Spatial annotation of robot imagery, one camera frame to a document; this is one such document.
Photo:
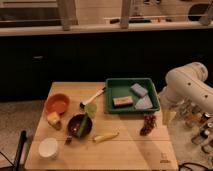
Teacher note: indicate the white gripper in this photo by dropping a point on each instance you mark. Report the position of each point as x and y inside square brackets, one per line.
[167, 113]

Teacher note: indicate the brown block eraser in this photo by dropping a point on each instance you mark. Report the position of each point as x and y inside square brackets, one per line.
[122, 101]

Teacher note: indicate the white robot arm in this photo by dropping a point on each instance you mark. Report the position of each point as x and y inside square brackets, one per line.
[186, 82]

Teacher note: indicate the purple grape bunch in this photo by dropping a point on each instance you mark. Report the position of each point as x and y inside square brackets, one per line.
[149, 124]

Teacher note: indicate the light blue cloth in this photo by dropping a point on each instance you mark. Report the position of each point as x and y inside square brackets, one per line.
[144, 103]

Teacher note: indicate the blue sponge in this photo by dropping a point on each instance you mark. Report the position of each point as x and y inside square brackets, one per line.
[139, 90]

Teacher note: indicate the green plastic tray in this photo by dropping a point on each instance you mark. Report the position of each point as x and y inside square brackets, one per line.
[121, 87]

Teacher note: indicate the yellow banana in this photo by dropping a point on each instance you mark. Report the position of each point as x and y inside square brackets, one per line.
[104, 137]

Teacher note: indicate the green spoon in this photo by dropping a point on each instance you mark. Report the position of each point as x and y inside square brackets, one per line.
[90, 111]

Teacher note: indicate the dark brown bowl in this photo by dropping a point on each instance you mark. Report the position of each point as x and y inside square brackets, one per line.
[79, 126]

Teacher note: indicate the small dark toy piece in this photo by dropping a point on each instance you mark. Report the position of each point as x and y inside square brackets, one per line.
[68, 140]

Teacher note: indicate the orange bowl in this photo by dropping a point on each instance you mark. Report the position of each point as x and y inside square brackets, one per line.
[58, 103]

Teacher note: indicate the yellow cheese block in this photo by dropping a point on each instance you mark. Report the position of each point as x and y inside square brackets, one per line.
[54, 120]

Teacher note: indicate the white cup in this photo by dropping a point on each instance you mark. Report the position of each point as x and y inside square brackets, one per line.
[48, 148]

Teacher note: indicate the white-handled brush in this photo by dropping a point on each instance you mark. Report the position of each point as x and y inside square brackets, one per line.
[99, 92]

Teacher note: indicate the black chair frame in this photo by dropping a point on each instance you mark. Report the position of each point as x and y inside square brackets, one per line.
[16, 163]

